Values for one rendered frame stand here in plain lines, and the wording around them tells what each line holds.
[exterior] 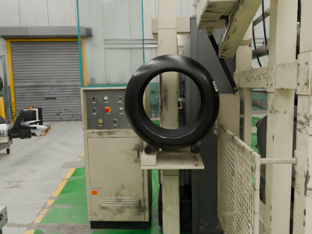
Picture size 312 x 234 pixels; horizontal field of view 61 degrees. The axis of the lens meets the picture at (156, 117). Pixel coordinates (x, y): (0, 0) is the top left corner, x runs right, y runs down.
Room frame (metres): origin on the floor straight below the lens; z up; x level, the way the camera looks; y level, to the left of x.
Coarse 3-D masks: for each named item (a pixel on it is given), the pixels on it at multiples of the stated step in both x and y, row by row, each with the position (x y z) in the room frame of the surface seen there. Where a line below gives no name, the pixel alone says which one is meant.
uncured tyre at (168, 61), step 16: (144, 64) 1.54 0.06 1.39; (160, 64) 1.50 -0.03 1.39; (176, 64) 1.49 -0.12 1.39; (192, 64) 1.50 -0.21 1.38; (144, 80) 1.50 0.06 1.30; (208, 80) 1.49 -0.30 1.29; (128, 96) 1.52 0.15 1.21; (208, 96) 1.48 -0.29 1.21; (128, 112) 1.53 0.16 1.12; (144, 112) 1.77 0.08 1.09; (208, 112) 1.48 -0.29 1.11; (144, 128) 1.50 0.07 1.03; (160, 128) 1.77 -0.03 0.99; (192, 128) 1.75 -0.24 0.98; (208, 128) 1.50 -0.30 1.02; (160, 144) 1.51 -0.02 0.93; (176, 144) 1.50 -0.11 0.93; (192, 144) 1.52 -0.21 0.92
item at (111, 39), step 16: (80, 0) 2.28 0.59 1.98; (96, 0) 2.27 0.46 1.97; (112, 0) 2.26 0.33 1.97; (128, 0) 2.25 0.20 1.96; (80, 16) 2.28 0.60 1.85; (96, 16) 2.27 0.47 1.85; (112, 16) 2.26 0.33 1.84; (128, 16) 2.26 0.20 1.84; (80, 32) 2.28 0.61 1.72; (96, 32) 2.27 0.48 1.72; (112, 32) 2.26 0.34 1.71; (128, 32) 2.26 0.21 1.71; (80, 48) 2.28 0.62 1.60; (96, 48) 2.27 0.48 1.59; (112, 48) 2.27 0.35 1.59; (128, 48) 2.26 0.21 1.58; (80, 64) 2.28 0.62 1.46; (96, 64) 2.27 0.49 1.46; (112, 64) 2.27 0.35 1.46; (128, 64) 2.26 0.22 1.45; (96, 80) 2.28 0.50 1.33; (112, 80) 2.27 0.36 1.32; (128, 80) 2.26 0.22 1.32
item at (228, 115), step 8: (224, 96) 1.78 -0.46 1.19; (232, 96) 1.77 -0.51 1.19; (224, 104) 1.78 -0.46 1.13; (232, 104) 1.77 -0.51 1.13; (224, 112) 1.78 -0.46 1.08; (232, 112) 1.77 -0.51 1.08; (216, 120) 1.92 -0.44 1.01; (224, 120) 1.78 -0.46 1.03; (232, 120) 1.77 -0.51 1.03; (216, 128) 1.92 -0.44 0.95; (232, 128) 1.77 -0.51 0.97; (224, 136) 1.78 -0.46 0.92
